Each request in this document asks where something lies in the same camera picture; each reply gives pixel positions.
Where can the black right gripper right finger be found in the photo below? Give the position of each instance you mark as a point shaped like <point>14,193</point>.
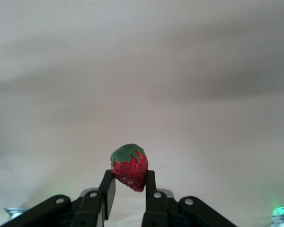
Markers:
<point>153,208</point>

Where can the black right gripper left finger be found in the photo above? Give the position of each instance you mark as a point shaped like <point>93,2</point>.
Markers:
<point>90,208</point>

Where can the red strawberry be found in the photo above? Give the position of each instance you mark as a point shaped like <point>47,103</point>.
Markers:
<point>130,170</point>

